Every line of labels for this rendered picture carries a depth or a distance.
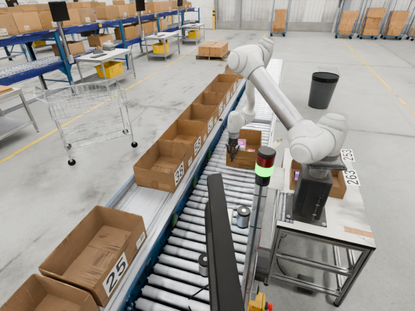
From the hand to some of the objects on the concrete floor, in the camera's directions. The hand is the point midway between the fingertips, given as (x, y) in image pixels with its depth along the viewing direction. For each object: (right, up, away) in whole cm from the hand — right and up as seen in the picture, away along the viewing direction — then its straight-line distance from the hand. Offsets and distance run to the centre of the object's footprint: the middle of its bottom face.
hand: (232, 157), depth 206 cm
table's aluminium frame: (+68, -84, +27) cm, 112 cm away
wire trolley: (-190, +12, +175) cm, 259 cm away
